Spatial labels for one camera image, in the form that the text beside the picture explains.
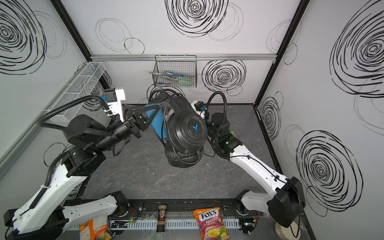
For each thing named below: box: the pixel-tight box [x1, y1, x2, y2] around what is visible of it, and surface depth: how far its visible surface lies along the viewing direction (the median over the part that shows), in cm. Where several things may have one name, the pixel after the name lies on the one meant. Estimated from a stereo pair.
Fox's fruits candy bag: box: [193, 207, 232, 240], surface depth 68 cm
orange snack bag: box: [79, 216, 113, 240], surface depth 67 cm
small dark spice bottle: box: [156, 205, 167, 232], surface depth 70 cm
